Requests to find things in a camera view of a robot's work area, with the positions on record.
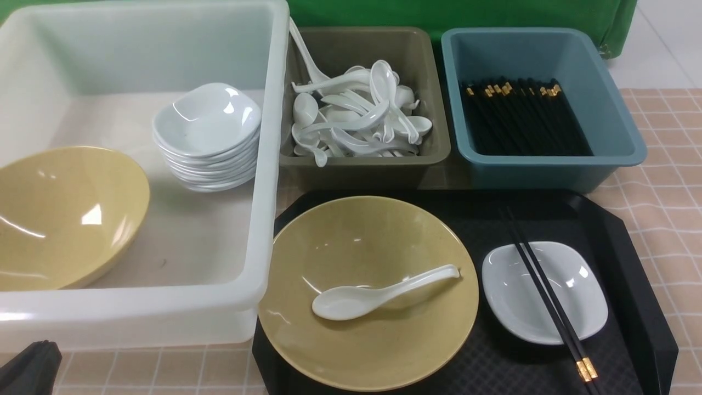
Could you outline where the pile of white spoons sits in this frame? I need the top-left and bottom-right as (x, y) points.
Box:
(289, 21), (433, 168)

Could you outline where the white ceramic soup spoon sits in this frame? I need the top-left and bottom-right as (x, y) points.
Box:
(312, 264), (461, 321)

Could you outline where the pile of black chopsticks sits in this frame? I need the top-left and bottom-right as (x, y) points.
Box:
(460, 77), (594, 157)

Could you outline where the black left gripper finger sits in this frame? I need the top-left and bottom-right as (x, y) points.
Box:
(1, 340), (63, 394)

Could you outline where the white square sauce dish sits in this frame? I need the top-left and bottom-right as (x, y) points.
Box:
(482, 241), (609, 346)

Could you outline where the large white plastic tub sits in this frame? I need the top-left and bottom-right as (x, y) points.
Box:
(2, 1), (289, 353)

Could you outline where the black serving tray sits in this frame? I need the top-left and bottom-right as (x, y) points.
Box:
(252, 189), (680, 395)

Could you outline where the stack of white dishes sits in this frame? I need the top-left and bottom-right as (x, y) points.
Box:
(151, 82), (262, 193)

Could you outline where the yellow bowl in tub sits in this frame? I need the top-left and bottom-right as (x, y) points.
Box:
(1, 146), (151, 292)

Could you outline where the blue plastic chopstick bin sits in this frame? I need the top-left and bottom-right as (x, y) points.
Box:
(441, 27), (648, 193)

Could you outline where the green cloth backdrop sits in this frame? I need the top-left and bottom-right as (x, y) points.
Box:
(288, 1), (637, 59)

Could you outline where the yellow noodle bowl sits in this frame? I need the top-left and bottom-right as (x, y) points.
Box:
(258, 196), (479, 392)

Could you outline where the black chopstick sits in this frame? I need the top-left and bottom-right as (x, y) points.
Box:
(505, 205), (603, 395)
(498, 206), (594, 395)

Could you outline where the olive plastic spoon bin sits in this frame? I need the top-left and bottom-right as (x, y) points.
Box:
(279, 26), (451, 193)

